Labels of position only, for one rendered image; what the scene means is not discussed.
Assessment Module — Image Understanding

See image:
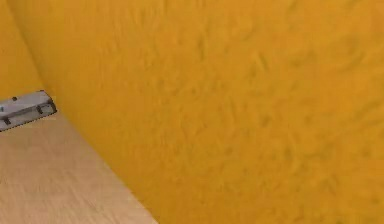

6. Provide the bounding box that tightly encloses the grey cabinet with black handles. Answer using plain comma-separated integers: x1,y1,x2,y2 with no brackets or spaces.
0,89,58,133

